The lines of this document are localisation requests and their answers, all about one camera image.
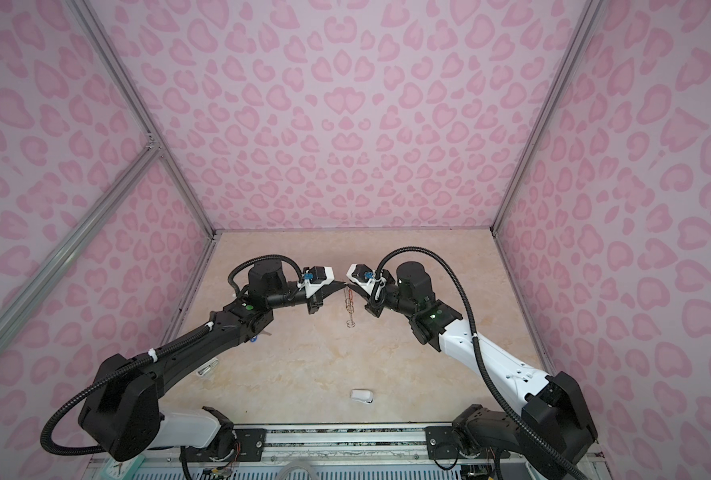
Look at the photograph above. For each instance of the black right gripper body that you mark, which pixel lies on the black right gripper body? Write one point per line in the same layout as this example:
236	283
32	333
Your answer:
377	306

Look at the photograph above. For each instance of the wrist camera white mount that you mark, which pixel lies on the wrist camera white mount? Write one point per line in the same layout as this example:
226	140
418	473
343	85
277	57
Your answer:
362	274
315	278

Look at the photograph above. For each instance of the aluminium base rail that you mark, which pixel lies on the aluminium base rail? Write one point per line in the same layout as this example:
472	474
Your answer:
333	451

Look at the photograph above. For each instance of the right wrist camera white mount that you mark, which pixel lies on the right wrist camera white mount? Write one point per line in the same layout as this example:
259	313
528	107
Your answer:
362	274

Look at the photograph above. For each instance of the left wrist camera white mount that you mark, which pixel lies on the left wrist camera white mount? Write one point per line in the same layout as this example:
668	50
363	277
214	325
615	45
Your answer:
315	278

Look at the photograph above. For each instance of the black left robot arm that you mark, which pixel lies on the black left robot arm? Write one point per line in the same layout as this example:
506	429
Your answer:
124	416

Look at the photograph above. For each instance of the teal alarm clock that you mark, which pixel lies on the teal alarm clock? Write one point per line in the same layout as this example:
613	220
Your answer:
121	470

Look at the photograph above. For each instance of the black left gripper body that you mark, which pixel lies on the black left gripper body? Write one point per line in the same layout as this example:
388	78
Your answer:
314	303

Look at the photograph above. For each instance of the small white plastic object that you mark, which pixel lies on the small white plastic object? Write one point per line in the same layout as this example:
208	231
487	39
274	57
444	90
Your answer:
362	396

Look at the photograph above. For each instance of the white tagged key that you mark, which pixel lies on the white tagged key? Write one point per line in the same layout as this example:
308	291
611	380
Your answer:
207	367

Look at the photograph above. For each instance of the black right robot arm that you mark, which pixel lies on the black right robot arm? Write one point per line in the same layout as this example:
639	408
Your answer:
542	417

